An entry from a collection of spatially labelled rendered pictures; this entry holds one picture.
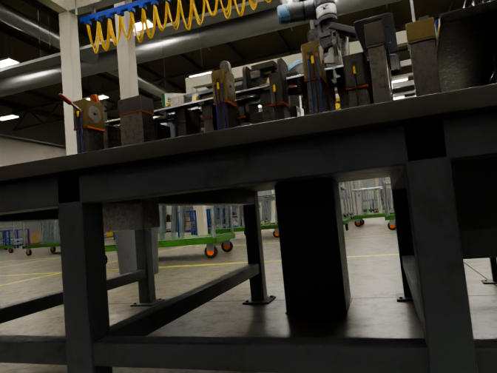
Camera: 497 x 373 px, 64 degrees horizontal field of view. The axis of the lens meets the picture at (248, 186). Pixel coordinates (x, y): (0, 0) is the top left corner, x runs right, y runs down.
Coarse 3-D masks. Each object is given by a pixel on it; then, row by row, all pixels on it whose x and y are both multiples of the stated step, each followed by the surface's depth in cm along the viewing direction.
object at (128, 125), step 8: (136, 96) 161; (144, 96) 162; (120, 104) 164; (128, 104) 162; (136, 104) 160; (144, 104) 161; (152, 104) 166; (120, 112) 164; (128, 112) 162; (136, 112) 161; (144, 112) 161; (152, 112) 166; (120, 120) 164; (128, 120) 162; (136, 120) 161; (144, 120) 161; (152, 120) 166; (128, 128) 162; (136, 128) 161; (144, 128) 160; (152, 128) 165; (128, 136) 162; (136, 136) 160; (144, 136) 160; (152, 136) 165; (128, 144) 162
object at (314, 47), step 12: (312, 48) 128; (312, 60) 127; (324, 60) 134; (312, 72) 128; (324, 72) 132; (312, 84) 129; (324, 84) 133; (312, 96) 127; (324, 96) 130; (312, 108) 129; (324, 108) 128
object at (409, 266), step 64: (384, 128) 80; (448, 128) 76; (0, 192) 111; (64, 192) 104; (128, 192) 98; (192, 192) 162; (256, 192) 244; (448, 192) 75; (64, 256) 103; (256, 256) 238; (448, 256) 75; (0, 320) 162; (64, 320) 103; (128, 320) 121; (448, 320) 74
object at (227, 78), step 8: (216, 72) 145; (224, 72) 145; (216, 80) 145; (224, 80) 144; (232, 80) 150; (216, 88) 145; (224, 88) 144; (232, 88) 149; (216, 96) 145; (224, 96) 144; (232, 96) 148; (216, 104) 144; (224, 104) 145; (232, 104) 148; (224, 112) 143; (232, 112) 148; (224, 120) 144; (232, 120) 147; (224, 128) 144
